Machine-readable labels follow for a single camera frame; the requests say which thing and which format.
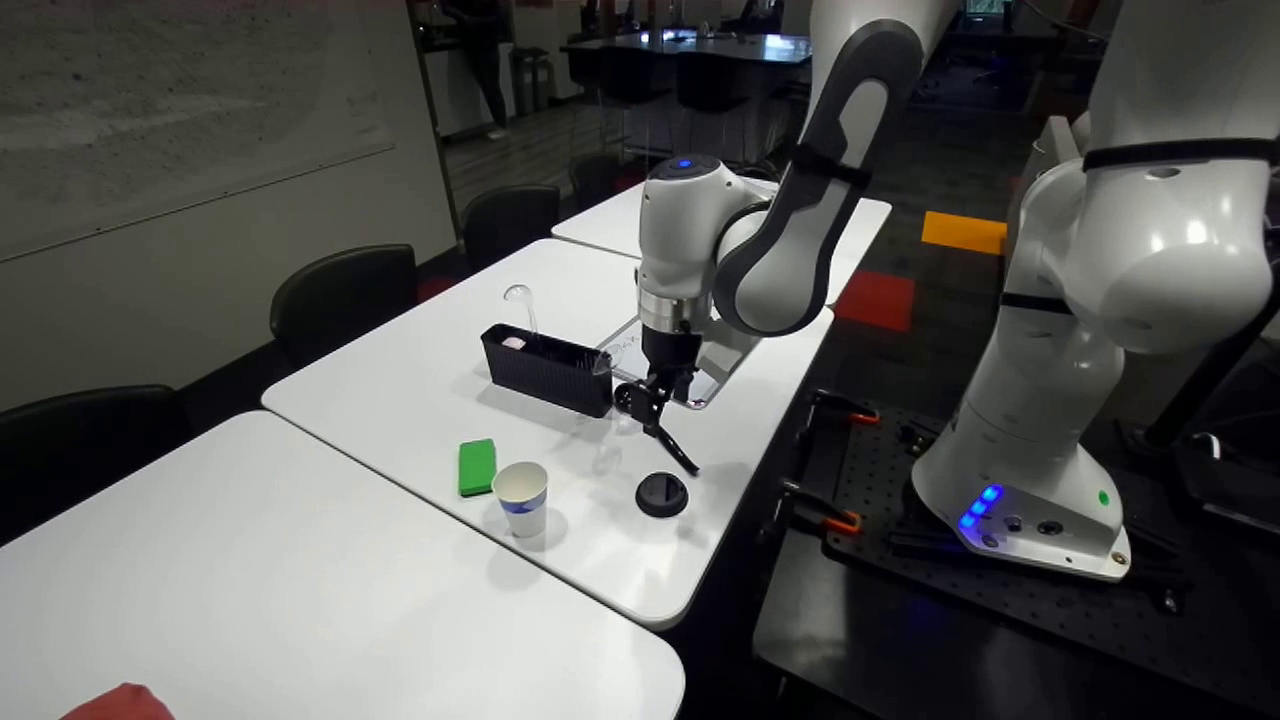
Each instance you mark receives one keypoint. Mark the black rectangular box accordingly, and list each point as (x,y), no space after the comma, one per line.
(545,370)

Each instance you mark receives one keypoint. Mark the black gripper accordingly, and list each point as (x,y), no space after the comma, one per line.
(670,352)

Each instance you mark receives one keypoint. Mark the green rectangular block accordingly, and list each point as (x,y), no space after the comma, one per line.
(477,469)

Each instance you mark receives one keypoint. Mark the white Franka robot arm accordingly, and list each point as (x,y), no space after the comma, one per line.
(1135,241)

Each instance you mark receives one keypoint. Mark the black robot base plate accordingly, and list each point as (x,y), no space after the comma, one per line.
(933,626)

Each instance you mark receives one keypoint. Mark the black plastic cup lid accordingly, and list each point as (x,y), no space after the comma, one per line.
(660,492)

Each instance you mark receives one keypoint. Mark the orange black clamp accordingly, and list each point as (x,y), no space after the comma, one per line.
(851,415)
(822,515)

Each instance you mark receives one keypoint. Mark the black office chair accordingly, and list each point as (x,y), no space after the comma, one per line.
(510,220)
(340,301)
(81,444)

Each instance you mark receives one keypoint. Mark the white paper cup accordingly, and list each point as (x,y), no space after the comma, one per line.
(520,503)

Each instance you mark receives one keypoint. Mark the clear glass cup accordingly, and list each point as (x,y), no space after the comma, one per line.
(517,304)

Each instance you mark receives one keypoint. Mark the black plastic spoon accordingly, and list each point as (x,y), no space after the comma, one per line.
(676,451)

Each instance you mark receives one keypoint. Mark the red cloth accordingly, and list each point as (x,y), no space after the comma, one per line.
(121,707)

